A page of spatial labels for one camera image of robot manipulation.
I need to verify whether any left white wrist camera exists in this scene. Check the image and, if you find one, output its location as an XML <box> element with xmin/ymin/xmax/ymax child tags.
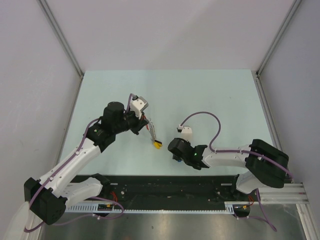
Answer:
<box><xmin>130</xmin><ymin>97</ymin><xmax>149</xmax><ymax>119</ymax></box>

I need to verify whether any aluminium corner post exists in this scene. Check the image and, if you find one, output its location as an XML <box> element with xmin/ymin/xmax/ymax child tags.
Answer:
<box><xmin>36</xmin><ymin>0</ymin><xmax>84</xmax><ymax>79</ymax></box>
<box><xmin>255</xmin><ymin>0</ymin><xmax>303</xmax><ymax>76</ymax></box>

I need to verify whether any red handled metal key holder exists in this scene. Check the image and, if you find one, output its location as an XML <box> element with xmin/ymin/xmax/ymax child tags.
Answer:
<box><xmin>145</xmin><ymin>118</ymin><xmax>157</xmax><ymax>142</ymax></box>

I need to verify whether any white cable duct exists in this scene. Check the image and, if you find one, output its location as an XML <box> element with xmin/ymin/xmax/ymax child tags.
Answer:
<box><xmin>64</xmin><ymin>202</ymin><xmax>247</xmax><ymax>216</ymax></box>

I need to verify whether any right aluminium corner post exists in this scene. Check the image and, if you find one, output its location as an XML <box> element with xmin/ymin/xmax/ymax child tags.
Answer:
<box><xmin>255</xmin><ymin>0</ymin><xmax>303</xmax><ymax>76</ymax></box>

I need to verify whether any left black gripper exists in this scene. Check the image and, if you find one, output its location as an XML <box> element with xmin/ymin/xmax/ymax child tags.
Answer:
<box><xmin>113</xmin><ymin>105</ymin><xmax>148</xmax><ymax>135</ymax></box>

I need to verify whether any left aluminium corner post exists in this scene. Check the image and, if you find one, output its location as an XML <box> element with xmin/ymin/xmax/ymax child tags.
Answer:
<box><xmin>36</xmin><ymin>0</ymin><xmax>84</xmax><ymax>79</ymax></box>

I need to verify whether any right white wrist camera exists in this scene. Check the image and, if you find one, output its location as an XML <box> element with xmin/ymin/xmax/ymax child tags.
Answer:
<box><xmin>177</xmin><ymin>125</ymin><xmax>193</xmax><ymax>142</ymax></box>

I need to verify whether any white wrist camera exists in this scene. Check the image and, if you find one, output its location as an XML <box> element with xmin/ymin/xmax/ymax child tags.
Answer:
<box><xmin>177</xmin><ymin>125</ymin><xmax>193</xmax><ymax>142</ymax></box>
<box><xmin>130</xmin><ymin>97</ymin><xmax>149</xmax><ymax>119</ymax></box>

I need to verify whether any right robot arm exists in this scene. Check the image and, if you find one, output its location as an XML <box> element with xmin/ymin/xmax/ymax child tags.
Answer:
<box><xmin>167</xmin><ymin>137</ymin><xmax>290</xmax><ymax>201</ymax></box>

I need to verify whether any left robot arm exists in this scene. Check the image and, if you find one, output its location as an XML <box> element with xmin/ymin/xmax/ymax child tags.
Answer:
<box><xmin>24</xmin><ymin>97</ymin><xmax>149</xmax><ymax>225</ymax></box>

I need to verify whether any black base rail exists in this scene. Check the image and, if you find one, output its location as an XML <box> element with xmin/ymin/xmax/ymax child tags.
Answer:
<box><xmin>69</xmin><ymin>174</ymin><xmax>253</xmax><ymax>211</ymax></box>

